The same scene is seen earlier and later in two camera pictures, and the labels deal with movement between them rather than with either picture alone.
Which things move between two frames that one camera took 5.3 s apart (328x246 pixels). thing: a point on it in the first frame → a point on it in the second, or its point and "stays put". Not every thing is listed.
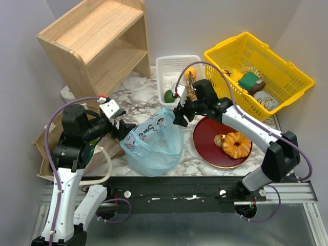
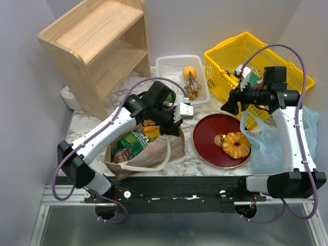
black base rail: [176, 195] stays put
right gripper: [179, 119] → [235, 96]
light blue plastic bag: [155, 146] → [265, 142]
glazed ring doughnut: [236, 151] stays put
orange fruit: [192, 70] stays put
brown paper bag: [110, 149] → [163, 149]
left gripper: [124, 129] → [171, 128]
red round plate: [207, 138] stays put
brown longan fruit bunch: [189, 87] stays put
